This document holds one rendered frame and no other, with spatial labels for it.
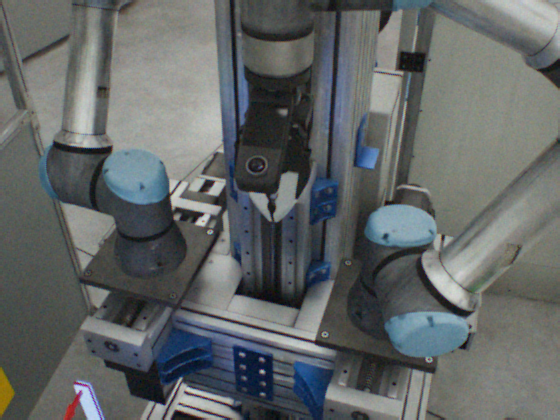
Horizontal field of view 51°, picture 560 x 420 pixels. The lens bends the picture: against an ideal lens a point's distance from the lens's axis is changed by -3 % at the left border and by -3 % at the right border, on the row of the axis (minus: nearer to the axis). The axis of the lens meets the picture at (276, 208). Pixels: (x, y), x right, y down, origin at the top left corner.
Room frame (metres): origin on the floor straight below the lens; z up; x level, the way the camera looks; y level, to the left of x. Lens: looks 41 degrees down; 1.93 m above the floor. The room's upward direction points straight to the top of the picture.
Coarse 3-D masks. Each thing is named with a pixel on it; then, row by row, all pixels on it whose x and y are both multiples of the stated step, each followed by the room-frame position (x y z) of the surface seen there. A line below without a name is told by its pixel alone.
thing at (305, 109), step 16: (256, 80) 0.56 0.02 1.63; (272, 80) 0.55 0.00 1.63; (288, 80) 0.55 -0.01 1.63; (304, 80) 0.56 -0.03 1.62; (304, 96) 0.62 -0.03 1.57; (304, 112) 0.59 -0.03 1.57; (240, 128) 0.57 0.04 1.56; (304, 128) 0.57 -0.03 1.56; (288, 144) 0.55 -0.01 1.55; (304, 144) 0.56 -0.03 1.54; (288, 160) 0.55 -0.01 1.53
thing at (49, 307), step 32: (0, 160) 1.36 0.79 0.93; (32, 160) 1.49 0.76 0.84; (0, 192) 1.32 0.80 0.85; (32, 192) 1.45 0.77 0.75; (0, 224) 1.28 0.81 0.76; (32, 224) 1.40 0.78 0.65; (0, 256) 1.23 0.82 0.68; (32, 256) 1.35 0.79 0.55; (64, 256) 1.50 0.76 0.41; (0, 288) 1.18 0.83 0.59; (32, 288) 1.30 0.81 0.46; (64, 288) 1.44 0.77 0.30; (0, 320) 1.13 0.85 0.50; (32, 320) 1.25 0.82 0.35; (64, 320) 1.39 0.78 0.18; (0, 352) 1.08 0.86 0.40; (32, 352) 1.19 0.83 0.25; (64, 352) 1.33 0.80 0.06; (32, 384) 1.13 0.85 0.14
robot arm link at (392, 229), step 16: (384, 208) 0.78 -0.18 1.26; (400, 208) 0.77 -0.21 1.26; (416, 208) 0.77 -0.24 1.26; (368, 224) 0.74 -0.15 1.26; (384, 224) 0.73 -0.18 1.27; (400, 224) 0.73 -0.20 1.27; (416, 224) 0.73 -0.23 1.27; (432, 224) 0.73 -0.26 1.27; (368, 240) 0.73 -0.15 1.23; (384, 240) 0.70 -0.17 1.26; (400, 240) 0.69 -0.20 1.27; (416, 240) 0.69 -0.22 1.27; (432, 240) 0.70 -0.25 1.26; (368, 256) 0.71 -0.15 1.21; (384, 256) 0.68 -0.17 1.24; (400, 256) 0.67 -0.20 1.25; (368, 272) 0.71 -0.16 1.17
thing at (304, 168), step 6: (306, 150) 0.56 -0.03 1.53; (306, 156) 0.55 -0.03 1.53; (300, 162) 0.55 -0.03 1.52; (306, 162) 0.55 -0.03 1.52; (312, 162) 0.56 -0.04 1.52; (294, 168) 0.55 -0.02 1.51; (300, 168) 0.55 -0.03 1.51; (306, 168) 0.55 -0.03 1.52; (300, 174) 0.55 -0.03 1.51; (306, 174) 0.55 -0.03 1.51; (300, 180) 0.55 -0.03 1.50; (306, 180) 0.55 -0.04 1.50; (300, 186) 0.55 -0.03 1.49; (300, 192) 0.55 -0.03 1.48
